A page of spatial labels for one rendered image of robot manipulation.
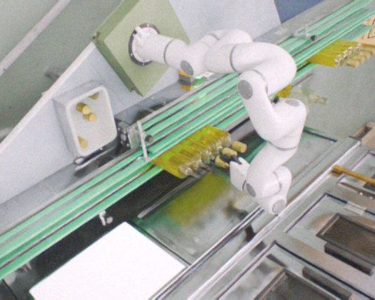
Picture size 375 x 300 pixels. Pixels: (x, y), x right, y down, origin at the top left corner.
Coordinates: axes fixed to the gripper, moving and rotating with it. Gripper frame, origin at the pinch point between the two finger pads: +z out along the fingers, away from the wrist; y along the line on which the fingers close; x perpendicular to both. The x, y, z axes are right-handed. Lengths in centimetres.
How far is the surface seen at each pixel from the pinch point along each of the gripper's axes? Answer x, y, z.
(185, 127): 3.7, 6.3, 22.1
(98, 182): 45.0, 3.5, 13.8
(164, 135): 12.8, 5.9, 22.9
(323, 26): -95, 15, 50
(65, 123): 49, 25, 25
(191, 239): 24.5, -12.8, -14.2
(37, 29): 39, 41, 90
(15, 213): 75, 5, 13
